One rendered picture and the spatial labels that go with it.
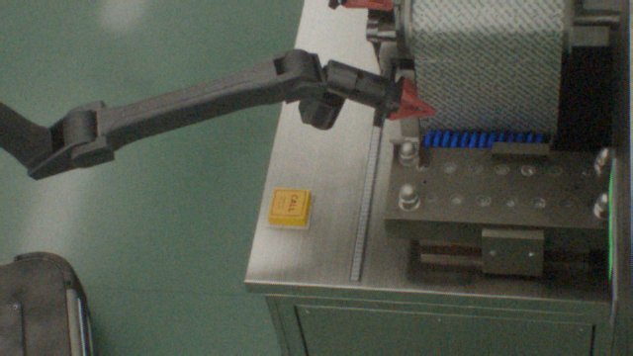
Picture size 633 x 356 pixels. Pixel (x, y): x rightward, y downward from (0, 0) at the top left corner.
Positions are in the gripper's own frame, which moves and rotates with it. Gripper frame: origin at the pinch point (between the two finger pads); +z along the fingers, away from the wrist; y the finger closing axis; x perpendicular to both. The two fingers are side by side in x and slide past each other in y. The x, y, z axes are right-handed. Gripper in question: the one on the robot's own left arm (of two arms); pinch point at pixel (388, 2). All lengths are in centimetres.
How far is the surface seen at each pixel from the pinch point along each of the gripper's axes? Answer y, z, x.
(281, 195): 15.2, 5.0, -39.5
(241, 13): -127, 14, -141
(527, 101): 6.7, 27.9, 2.6
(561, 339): 30, 56, -21
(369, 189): 10.6, 18.7, -31.7
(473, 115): 6.8, 23.1, -6.1
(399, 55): 0.2, 8.2, -8.8
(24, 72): -97, -36, -181
